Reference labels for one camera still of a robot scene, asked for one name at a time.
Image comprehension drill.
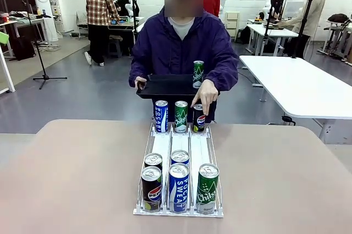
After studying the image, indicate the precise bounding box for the person's left hand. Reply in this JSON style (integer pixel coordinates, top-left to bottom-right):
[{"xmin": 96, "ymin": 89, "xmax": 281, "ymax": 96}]
[{"xmin": 190, "ymin": 79, "xmax": 219, "ymax": 116}]

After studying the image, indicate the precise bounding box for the person's right hand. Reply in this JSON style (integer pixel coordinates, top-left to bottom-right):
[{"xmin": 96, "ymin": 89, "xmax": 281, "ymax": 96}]
[{"xmin": 134, "ymin": 76, "xmax": 148, "ymax": 90}]

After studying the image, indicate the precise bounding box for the green Chilsung cider can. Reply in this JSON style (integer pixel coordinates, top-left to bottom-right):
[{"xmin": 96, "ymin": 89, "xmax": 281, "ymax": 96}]
[
  {"xmin": 174, "ymin": 100, "xmax": 188, "ymax": 134},
  {"xmin": 196, "ymin": 163, "xmax": 219, "ymax": 215},
  {"xmin": 192, "ymin": 60, "xmax": 205, "ymax": 89}
]

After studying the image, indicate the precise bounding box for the black plastic serving tray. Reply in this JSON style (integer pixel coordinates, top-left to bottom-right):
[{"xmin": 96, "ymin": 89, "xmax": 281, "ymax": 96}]
[{"xmin": 135, "ymin": 73, "xmax": 221, "ymax": 100}]

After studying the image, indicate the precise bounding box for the black Pepsi can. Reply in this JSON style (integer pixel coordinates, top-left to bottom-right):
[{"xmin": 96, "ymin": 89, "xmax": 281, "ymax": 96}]
[
  {"xmin": 144, "ymin": 153, "xmax": 163, "ymax": 171},
  {"xmin": 140, "ymin": 166, "xmax": 163, "ymax": 213},
  {"xmin": 192, "ymin": 104, "xmax": 207, "ymax": 134}
]

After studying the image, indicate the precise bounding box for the person's left forearm purple sleeve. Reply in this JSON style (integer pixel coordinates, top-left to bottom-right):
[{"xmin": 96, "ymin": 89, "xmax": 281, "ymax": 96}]
[{"xmin": 205, "ymin": 63, "xmax": 239, "ymax": 91}]

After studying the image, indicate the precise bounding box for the person's right forearm purple sleeve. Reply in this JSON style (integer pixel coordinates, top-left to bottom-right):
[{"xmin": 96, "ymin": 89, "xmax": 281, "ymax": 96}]
[{"xmin": 128, "ymin": 60, "xmax": 149, "ymax": 80}]

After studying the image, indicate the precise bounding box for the person in purple jacket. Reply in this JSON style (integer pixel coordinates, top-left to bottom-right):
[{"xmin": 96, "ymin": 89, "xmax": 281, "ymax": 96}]
[{"xmin": 128, "ymin": 0, "xmax": 239, "ymax": 123}]

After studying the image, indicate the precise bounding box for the seated person in black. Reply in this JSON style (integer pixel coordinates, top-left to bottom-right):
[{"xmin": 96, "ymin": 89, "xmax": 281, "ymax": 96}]
[{"xmin": 117, "ymin": 0, "xmax": 140, "ymax": 17}]

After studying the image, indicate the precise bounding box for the person in plaid shirt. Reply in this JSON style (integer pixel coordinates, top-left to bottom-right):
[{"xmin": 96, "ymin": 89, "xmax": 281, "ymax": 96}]
[{"xmin": 84, "ymin": 0, "xmax": 121, "ymax": 67}]

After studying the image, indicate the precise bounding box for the person in beige jacket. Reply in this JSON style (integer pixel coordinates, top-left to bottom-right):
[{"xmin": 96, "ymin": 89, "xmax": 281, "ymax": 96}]
[{"xmin": 277, "ymin": 0, "xmax": 326, "ymax": 58}]

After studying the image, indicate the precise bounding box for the dark plastic stool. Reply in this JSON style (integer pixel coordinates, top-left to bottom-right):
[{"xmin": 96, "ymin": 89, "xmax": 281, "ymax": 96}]
[{"xmin": 107, "ymin": 37, "xmax": 123, "ymax": 58}]

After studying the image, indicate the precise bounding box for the blue Pocari Sweat can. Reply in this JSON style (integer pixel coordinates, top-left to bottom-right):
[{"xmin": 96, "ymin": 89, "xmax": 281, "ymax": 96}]
[
  {"xmin": 170, "ymin": 150, "xmax": 190, "ymax": 166},
  {"xmin": 155, "ymin": 100, "xmax": 169, "ymax": 133},
  {"xmin": 168, "ymin": 163, "xmax": 190, "ymax": 214}
]

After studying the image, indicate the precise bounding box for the grey workbench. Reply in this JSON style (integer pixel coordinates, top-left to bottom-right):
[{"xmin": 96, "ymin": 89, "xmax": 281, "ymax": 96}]
[{"xmin": 76, "ymin": 16, "xmax": 145, "ymax": 58}]

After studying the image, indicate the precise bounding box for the white drawer cabinet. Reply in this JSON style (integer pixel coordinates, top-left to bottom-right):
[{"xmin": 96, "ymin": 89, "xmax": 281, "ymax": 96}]
[{"xmin": 225, "ymin": 11, "xmax": 240, "ymax": 40}]

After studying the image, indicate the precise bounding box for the large white table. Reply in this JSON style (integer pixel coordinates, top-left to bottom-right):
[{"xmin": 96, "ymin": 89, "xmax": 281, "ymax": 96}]
[{"xmin": 238, "ymin": 55, "xmax": 352, "ymax": 144}]

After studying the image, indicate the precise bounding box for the black microphone stand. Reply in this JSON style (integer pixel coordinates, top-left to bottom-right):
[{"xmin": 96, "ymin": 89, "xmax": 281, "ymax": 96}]
[{"xmin": 21, "ymin": 0, "xmax": 68, "ymax": 90}]

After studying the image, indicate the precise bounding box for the cluttered white desk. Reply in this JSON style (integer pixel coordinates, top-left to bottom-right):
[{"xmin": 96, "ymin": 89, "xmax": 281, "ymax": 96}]
[{"xmin": 8, "ymin": 10, "xmax": 53, "ymax": 47}]

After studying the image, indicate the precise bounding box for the white table leg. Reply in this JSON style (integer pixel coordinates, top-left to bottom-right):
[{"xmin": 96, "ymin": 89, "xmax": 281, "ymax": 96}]
[{"xmin": 0, "ymin": 45, "xmax": 17, "ymax": 95}]

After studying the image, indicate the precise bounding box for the black bag on desk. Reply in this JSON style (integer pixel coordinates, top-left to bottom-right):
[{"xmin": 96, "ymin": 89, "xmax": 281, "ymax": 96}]
[{"xmin": 327, "ymin": 13, "xmax": 350, "ymax": 23}]

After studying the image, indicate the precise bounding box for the white wire can dispenser rack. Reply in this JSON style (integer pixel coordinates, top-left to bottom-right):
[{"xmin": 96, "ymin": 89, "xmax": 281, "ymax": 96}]
[{"xmin": 133, "ymin": 122, "xmax": 225, "ymax": 219}]

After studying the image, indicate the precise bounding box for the black camera tripod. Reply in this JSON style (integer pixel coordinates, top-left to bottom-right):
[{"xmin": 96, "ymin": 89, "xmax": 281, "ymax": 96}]
[
  {"xmin": 258, "ymin": 0, "xmax": 278, "ymax": 56},
  {"xmin": 129, "ymin": 0, "xmax": 140, "ymax": 36},
  {"xmin": 291, "ymin": 0, "xmax": 317, "ymax": 59}
]

